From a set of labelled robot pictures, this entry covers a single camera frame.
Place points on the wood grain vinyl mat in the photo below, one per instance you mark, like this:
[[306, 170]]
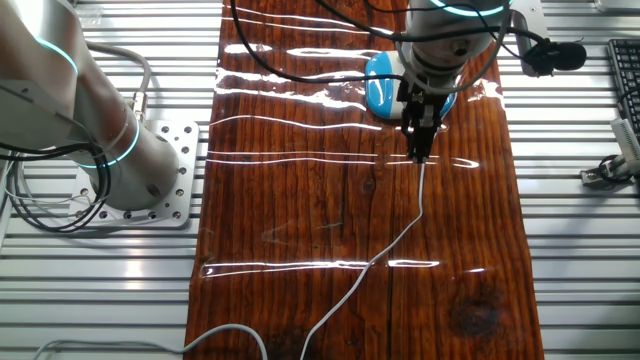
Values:
[[300, 210]]

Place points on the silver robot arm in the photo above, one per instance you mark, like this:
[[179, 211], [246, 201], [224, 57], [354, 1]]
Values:
[[45, 100]]

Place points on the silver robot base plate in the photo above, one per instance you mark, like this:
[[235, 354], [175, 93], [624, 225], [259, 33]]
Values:
[[185, 145]]

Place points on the metal camera bracket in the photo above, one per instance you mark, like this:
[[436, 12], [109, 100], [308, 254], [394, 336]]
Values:
[[595, 177]]

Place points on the blue and white desk lamp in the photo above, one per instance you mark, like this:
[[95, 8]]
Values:
[[380, 85]]

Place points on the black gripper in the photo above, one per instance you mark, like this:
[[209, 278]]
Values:
[[422, 107]]

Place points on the silver flat device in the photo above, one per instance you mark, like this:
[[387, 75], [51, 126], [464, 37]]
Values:
[[617, 5]]

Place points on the black keyboard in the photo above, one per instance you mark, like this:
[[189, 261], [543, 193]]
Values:
[[627, 75]]

